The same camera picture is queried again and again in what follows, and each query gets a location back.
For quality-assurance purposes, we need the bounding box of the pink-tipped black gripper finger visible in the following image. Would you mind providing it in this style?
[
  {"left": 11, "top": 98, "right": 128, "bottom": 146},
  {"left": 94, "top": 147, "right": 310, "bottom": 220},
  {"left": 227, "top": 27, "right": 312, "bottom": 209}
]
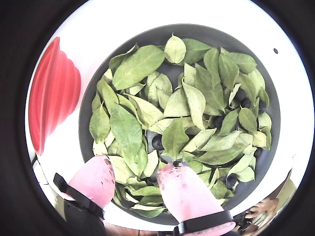
[
  {"left": 53, "top": 155, "right": 116, "bottom": 236},
  {"left": 157, "top": 161, "right": 241, "bottom": 236}
]

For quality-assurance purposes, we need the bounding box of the pile of green leaves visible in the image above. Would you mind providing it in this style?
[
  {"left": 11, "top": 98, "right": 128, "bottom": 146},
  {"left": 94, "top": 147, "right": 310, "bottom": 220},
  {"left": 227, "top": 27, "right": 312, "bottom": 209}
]
[{"left": 89, "top": 33, "right": 273, "bottom": 219}]

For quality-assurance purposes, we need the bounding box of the red collapsible silicone cup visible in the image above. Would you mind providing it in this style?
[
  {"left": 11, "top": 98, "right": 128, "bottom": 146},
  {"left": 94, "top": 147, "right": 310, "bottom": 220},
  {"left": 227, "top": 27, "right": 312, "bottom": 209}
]
[{"left": 28, "top": 36, "right": 82, "bottom": 156}]

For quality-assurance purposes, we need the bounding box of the dark grey round bowl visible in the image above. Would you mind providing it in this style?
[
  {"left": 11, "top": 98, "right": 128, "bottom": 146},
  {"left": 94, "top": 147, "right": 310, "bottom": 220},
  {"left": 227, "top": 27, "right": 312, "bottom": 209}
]
[{"left": 78, "top": 24, "right": 281, "bottom": 226}]

